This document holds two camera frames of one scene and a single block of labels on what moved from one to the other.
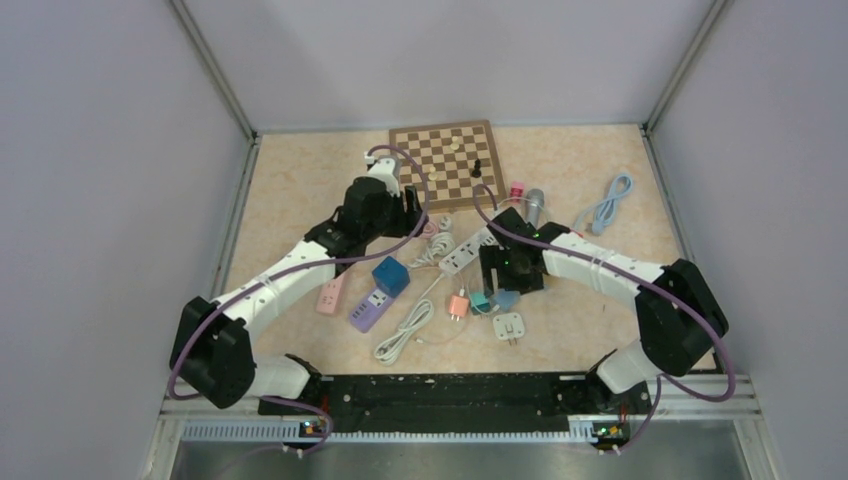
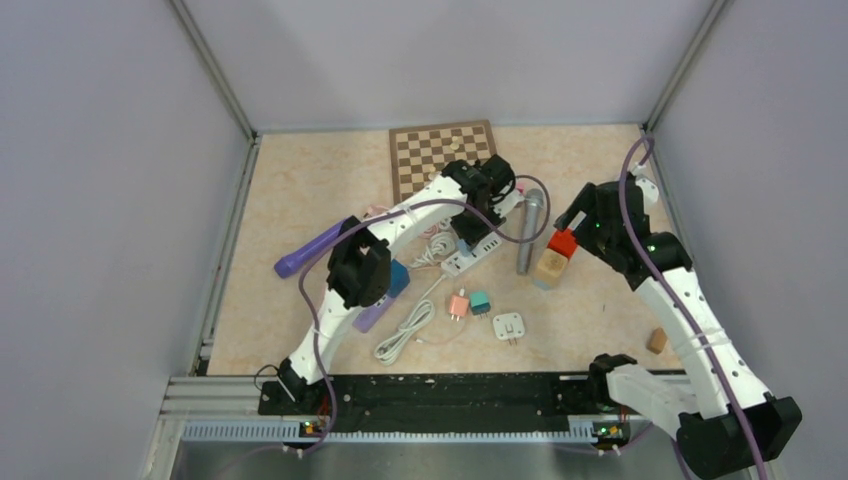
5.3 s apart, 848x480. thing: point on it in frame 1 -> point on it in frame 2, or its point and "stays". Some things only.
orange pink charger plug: [458, 306] stays
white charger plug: [509, 326] stays
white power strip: [468, 253] stays
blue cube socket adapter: [391, 276] stays
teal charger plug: [481, 302] stays
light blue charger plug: [505, 299] -> [464, 247]
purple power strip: [369, 312] stays
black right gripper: [492, 258] -> [587, 203]
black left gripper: [408, 220] -> [472, 236]
